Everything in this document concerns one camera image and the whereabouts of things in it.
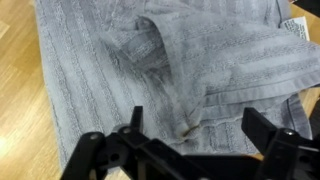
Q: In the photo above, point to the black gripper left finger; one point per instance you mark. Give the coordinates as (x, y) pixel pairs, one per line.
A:
(137, 118)

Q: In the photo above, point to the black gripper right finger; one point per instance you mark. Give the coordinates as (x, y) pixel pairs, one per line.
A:
(256, 125)

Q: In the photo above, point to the grey ribbed towel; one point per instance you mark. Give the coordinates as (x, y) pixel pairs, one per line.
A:
(100, 76)

